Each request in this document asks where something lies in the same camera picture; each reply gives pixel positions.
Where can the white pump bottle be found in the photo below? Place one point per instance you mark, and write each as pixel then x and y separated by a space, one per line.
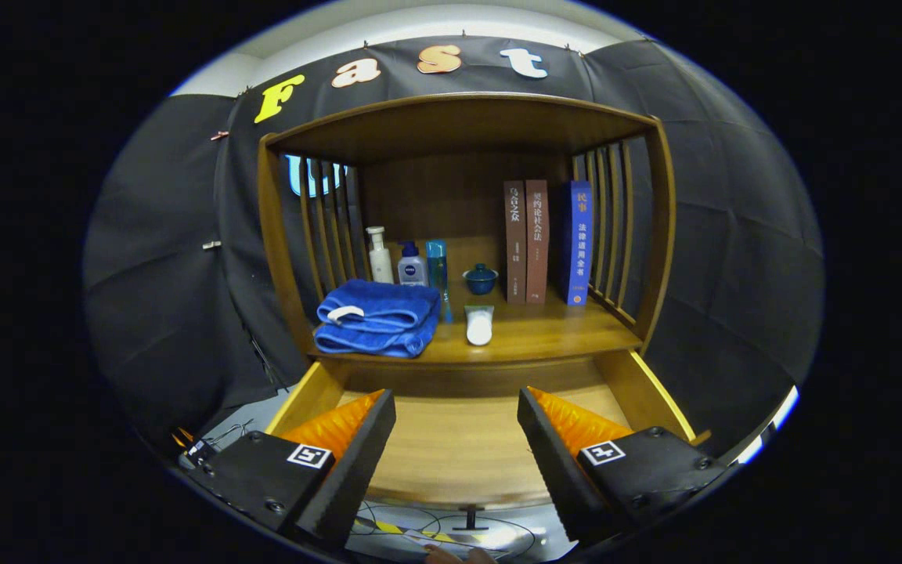
pixel 380 262

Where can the wooden cabinet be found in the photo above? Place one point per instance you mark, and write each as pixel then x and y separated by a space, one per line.
pixel 451 196

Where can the reddish brown book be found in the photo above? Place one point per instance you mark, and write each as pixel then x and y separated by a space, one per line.
pixel 537 243

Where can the black backdrop cloth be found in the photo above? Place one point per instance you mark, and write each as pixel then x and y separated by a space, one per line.
pixel 169 274

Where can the white tube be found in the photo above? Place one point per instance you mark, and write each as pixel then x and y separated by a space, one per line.
pixel 479 325

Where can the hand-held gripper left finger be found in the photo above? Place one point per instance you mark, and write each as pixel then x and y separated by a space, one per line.
pixel 353 470

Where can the dark brown book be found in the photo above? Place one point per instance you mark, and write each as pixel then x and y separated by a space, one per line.
pixel 515 243

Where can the white bottle blue cap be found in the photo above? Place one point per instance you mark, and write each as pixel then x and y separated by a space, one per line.
pixel 413 270

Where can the clear blue bottle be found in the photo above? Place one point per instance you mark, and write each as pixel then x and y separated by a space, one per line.
pixel 438 270

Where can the blue book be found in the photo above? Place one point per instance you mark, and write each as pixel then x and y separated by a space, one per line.
pixel 579 243

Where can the wooden drawer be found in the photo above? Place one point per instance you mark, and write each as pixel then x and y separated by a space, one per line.
pixel 459 446

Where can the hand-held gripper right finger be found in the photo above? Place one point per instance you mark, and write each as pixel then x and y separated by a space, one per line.
pixel 557 462

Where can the white slotted panel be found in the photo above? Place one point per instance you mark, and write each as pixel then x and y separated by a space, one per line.
pixel 768 423

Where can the blue lidded teacup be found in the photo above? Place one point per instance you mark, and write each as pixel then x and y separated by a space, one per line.
pixel 480 280

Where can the folded blue towel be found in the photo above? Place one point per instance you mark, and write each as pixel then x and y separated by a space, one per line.
pixel 377 317

